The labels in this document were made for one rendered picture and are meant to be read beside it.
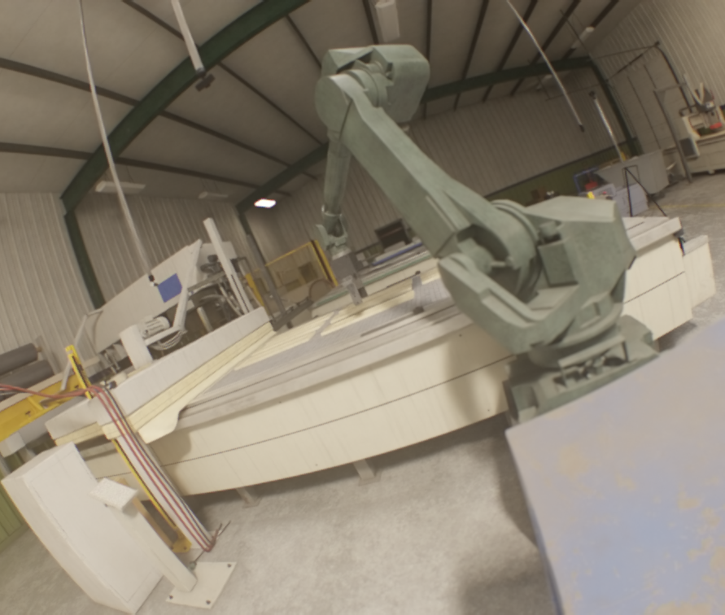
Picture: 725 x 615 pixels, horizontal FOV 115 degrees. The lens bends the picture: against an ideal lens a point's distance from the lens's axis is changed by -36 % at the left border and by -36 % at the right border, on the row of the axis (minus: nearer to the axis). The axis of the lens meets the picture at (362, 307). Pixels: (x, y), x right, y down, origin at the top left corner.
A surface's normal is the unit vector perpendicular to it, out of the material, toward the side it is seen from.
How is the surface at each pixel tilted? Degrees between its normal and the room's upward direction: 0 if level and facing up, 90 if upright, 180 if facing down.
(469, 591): 0
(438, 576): 0
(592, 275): 90
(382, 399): 90
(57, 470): 90
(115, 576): 90
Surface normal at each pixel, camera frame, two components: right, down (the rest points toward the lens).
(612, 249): -0.40, 0.31
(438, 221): -0.80, 0.43
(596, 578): -0.41, -0.90
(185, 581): 0.90, -0.38
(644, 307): -0.14, 0.22
